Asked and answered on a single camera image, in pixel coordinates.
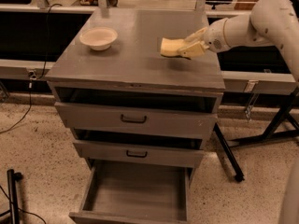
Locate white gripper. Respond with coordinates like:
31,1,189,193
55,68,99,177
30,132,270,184
178,18,231,59

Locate yellow sponge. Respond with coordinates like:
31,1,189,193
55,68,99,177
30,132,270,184
160,38,186,57

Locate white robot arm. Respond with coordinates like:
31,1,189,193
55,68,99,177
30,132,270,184
178,0,299,82

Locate grey drawer cabinet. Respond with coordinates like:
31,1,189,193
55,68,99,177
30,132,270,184
45,8,226,179

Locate grey top drawer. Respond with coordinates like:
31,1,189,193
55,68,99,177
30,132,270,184
55,102,217,139

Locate grey drawer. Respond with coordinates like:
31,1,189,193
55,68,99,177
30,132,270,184
55,102,217,139
74,140,204,168
69,161,189,224

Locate grey middle drawer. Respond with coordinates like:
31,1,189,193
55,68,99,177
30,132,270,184
74,140,204,168

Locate grey bottom drawer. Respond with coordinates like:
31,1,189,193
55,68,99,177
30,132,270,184
69,161,189,224

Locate white paper bowl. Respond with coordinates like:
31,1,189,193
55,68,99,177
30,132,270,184
79,27,118,51

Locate black stand lower left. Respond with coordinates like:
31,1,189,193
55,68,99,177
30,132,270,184
0,169,48,224

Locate black top drawer handle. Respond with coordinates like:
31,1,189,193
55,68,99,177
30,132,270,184
120,114,148,124

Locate black drawer handle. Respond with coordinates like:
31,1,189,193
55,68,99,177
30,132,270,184
120,114,148,124
126,150,148,159

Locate black metal stand frame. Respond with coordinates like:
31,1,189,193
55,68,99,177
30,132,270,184
213,88,299,182

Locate black middle drawer handle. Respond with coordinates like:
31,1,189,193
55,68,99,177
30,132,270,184
126,150,148,159

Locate black floor cable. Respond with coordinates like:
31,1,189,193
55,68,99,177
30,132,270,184
0,3,64,135

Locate grey barrier rail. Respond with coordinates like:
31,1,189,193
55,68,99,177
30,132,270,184
0,59,53,80

